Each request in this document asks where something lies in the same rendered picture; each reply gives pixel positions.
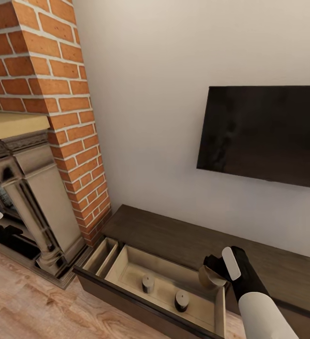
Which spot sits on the cabinet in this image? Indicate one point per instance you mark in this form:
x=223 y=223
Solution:
x=137 y=242

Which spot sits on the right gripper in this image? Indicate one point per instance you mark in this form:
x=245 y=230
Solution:
x=212 y=262

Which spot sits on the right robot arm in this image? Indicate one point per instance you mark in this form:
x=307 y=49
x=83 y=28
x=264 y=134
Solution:
x=261 y=316

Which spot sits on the countertop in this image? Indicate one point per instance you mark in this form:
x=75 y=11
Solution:
x=12 y=124

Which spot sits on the wood fireplace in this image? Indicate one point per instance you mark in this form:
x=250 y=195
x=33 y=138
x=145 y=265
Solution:
x=33 y=199

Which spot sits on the pillar candle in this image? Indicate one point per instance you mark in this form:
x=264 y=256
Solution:
x=148 y=283
x=209 y=279
x=181 y=300

